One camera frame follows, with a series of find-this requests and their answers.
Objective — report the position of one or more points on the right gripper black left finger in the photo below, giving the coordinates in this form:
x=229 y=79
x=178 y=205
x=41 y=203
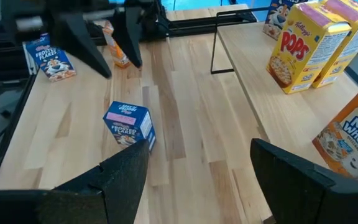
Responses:
x=120 y=189

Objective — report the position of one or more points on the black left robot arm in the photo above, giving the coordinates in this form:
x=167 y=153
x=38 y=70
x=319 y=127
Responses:
x=26 y=23

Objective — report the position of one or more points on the orange Mini-Wheats cereal box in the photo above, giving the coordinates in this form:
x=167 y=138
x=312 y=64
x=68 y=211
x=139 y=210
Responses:
x=353 y=137
x=117 y=51

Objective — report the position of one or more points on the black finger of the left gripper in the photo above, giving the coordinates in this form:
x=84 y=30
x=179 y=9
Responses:
x=130 y=31
x=76 y=40

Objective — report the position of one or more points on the blue Frosted Flakes cereal box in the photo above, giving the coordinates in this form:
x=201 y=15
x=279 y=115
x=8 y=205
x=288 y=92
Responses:
x=278 y=18
x=129 y=121
x=53 y=63

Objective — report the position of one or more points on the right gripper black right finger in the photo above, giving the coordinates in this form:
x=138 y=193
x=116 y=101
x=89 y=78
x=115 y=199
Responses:
x=291 y=189

